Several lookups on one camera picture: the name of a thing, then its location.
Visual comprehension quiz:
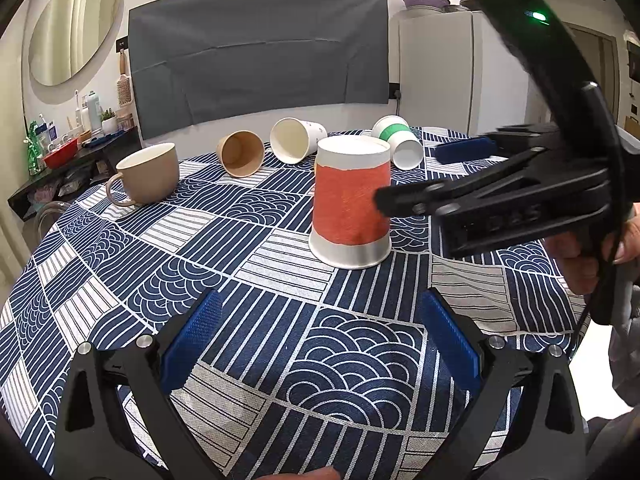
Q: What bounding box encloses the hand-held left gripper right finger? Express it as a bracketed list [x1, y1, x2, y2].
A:
[419, 287, 588, 480]

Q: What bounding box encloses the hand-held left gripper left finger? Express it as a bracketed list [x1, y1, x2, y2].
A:
[52, 289, 236, 480]

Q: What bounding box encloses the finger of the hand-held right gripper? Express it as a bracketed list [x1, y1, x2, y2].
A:
[374, 146, 566, 221]
[434, 127, 561, 166]

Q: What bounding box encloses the orange sleeve paper cup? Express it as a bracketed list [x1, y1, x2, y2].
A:
[308, 135, 392, 270]

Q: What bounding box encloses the green banded paper cup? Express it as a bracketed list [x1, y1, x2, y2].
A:
[371, 115, 424, 170]

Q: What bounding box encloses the white paper cup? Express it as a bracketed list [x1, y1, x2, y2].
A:
[270, 117, 328, 165]

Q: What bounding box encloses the brown paper cup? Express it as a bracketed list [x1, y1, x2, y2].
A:
[216, 130, 265, 178]

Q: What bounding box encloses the person's right hand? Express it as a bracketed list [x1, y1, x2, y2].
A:
[544, 202, 640, 297]

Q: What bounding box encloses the person's left hand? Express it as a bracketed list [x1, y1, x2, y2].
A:
[270, 466, 342, 480]

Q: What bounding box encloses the grey door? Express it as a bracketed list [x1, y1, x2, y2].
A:
[565, 22, 621, 126]

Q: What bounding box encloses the white refrigerator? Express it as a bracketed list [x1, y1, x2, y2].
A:
[397, 10, 546, 137]

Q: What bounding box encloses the blue white patterned tablecloth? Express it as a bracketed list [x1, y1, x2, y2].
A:
[0, 126, 591, 480]

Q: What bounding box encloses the beige ceramic mug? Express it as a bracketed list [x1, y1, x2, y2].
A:
[105, 142, 180, 207]

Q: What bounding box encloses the person's grey clothing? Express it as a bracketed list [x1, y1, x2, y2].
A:
[585, 320, 640, 480]

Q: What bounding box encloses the clear plastic chair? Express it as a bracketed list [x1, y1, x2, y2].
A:
[34, 201, 71, 246]

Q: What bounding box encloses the grey cloth cover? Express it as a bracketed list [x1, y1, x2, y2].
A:
[127, 0, 391, 142]

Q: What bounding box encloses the red bowl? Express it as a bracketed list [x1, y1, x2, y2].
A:
[42, 138, 80, 170]

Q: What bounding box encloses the green bottle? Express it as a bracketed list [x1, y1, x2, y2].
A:
[25, 122, 43, 176]

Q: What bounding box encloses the white bottle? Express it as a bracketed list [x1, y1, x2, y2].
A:
[87, 91, 102, 133]

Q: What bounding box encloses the wooden hairbrush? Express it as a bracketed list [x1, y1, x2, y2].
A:
[116, 52, 133, 108]

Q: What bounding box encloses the black wall shelf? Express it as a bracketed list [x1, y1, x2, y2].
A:
[7, 127, 141, 223]

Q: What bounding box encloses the oval wall mirror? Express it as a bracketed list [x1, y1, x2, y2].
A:
[27, 0, 124, 87]

